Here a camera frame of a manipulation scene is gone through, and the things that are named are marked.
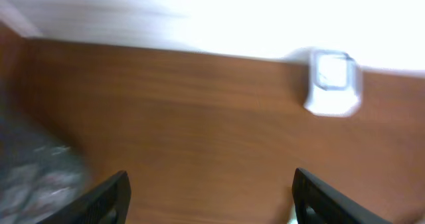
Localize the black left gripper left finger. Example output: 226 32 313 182
39 171 131 224

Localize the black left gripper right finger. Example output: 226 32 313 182
292 168 390 224

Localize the grey plastic mesh basket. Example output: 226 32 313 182
1 88 89 223

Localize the white barcode scanner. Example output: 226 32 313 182
303 49 363 118

